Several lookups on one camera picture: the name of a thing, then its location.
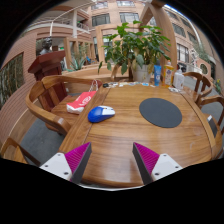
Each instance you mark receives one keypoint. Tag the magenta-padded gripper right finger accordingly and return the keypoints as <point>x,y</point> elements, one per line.
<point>163,165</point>

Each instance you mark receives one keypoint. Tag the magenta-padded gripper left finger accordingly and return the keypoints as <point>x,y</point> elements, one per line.
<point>58,165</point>

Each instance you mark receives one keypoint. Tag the blue and white computer mouse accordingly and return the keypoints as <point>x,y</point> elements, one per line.
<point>100,115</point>

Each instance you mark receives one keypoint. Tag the round dark grey mouse pad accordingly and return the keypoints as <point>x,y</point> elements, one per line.
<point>160,112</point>

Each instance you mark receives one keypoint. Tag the flat black item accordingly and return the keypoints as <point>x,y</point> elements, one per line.
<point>212,125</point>

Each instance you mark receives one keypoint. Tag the red paper shopping bag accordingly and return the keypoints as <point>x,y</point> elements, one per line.
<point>80,101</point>

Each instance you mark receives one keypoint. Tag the small clear wrapped packet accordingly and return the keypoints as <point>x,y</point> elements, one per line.
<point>174,89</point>

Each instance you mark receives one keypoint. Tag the white pump bottle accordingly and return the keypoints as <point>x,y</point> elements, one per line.
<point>178,80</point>

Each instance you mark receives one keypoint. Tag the yellow liquid bottle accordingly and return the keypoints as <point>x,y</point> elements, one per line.
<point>168,76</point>

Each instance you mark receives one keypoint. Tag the blue squeeze tube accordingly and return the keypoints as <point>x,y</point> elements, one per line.
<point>157,76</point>

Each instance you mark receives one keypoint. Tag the small black object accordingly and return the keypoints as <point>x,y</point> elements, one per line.
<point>105,85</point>

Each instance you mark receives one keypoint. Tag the dark red wooden lectern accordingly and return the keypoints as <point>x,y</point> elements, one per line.
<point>50,63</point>

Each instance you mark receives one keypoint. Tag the spiky green agave plant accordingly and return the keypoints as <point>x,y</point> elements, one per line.
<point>77,64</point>

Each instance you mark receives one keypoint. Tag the dark bust statue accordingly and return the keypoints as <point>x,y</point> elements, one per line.
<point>46,46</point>

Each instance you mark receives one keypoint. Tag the green plant in white pot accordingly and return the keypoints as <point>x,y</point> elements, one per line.
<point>133,46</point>

